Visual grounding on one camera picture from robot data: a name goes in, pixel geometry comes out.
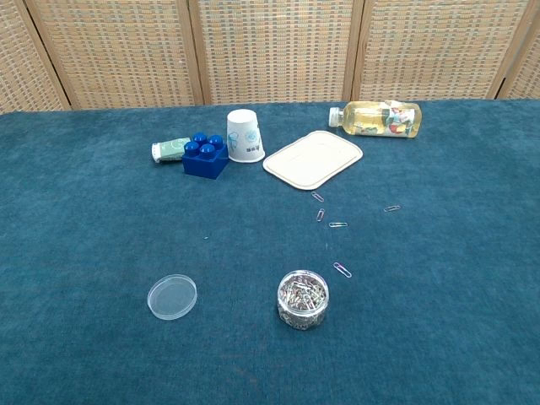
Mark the blue silver paperclip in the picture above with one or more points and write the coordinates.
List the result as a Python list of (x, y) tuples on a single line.
[(338, 225)]

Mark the pink silver paperclip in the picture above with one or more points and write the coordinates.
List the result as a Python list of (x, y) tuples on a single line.
[(392, 208)]

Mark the purple paperclip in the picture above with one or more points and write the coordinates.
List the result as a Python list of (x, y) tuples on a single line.
[(342, 270), (317, 196), (320, 214)]

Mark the beige rectangular tray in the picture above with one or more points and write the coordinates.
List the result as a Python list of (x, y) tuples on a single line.
[(313, 159)]

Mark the white paper cup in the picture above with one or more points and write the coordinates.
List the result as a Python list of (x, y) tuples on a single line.
[(244, 137)]

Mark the blue toy building block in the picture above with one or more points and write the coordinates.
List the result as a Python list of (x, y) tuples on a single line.
[(205, 162)]

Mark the clear jar of paperclips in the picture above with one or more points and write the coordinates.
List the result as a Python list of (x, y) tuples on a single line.
[(303, 301)]

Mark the green white rolled packet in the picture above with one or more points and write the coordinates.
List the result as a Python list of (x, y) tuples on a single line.
[(169, 150)]

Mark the clear round plastic lid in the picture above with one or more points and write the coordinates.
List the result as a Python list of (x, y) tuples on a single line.
[(172, 297)]

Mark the bottle of yellow liquid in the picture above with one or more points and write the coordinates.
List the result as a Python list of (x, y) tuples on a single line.
[(379, 119)]

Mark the woven folding screen panel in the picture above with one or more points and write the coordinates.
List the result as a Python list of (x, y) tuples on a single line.
[(274, 50), (118, 50), (525, 71), (21, 63), (439, 50)]

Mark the teal table cloth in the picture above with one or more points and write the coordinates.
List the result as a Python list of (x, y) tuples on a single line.
[(126, 253)]

